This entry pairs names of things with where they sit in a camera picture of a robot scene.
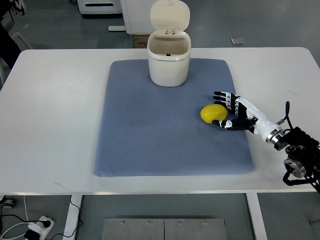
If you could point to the white power strip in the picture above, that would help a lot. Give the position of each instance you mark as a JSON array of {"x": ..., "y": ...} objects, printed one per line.
[{"x": 42, "y": 227}]

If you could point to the metal floor plate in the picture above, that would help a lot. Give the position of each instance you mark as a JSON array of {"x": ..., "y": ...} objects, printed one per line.
[{"x": 163, "y": 229}]

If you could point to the blue textured mat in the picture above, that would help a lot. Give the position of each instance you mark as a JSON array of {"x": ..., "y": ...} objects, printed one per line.
[{"x": 149, "y": 130}]

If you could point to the left white table leg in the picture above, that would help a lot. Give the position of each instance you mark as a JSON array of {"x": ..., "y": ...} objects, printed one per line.
[{"x": 72, "y": 219}]

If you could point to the white table leg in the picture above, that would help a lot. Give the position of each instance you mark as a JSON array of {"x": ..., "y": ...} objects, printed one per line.
[
  {"x": 256, "y": 216},
  {"x": 72, "y": 219}
]

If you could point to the cardboard box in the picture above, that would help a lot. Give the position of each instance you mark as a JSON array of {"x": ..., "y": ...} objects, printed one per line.
[{"x": 140, "y": 41}]

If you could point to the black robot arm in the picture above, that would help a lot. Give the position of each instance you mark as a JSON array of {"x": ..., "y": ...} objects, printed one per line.
[{"x": 303, "y": 154}]

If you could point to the white trash bin open lid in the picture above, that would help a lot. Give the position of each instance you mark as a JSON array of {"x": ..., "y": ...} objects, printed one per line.
[{"x": 169, "y": 46}]

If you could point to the yellow lemon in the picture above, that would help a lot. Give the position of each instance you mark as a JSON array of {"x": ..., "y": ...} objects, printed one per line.
[{"x": 213, "y": 112}]

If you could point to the grey floor socket plate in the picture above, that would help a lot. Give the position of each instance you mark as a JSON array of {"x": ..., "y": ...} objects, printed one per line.
[{"x": 237, "y": 41}]

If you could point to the white appliance with slot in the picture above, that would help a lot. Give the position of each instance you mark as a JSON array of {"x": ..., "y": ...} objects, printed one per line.
[{"x": 99, "y": 7}]

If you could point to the caster wheel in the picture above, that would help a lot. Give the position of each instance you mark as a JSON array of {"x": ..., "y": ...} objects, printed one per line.
[{"x": 7, "y": 202}]

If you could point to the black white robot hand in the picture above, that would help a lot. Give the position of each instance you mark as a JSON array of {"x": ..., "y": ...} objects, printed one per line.
[{"x": 249, "y": 117}]

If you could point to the white cabinet base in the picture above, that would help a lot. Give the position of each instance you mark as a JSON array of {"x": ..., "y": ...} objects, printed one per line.
[{"x": 136, "y": 16}]

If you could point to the right white table leg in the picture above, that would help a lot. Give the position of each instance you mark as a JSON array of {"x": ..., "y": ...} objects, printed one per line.
[{"x": 256, "y": 216}]

